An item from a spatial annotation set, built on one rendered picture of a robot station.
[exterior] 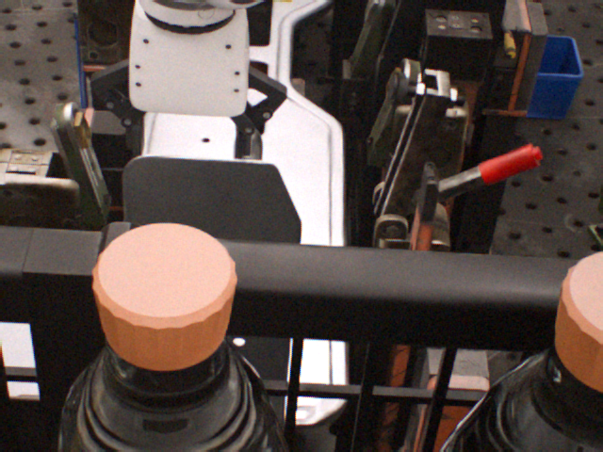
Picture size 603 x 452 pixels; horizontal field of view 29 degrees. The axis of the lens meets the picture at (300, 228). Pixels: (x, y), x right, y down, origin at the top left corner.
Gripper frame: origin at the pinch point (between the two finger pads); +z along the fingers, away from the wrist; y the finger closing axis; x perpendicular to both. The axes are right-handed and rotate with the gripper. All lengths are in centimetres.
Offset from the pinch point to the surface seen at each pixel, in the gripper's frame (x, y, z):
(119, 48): -37.9, 11.8, 16.4
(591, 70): -77, -60, 42
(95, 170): -5.9, 9.7, 8.6
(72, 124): -4.1, 11.3, 1.4
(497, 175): 1.2, -28.0, -0.1
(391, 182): -0.9, -18.9, 3.3
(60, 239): 56, -1, -43
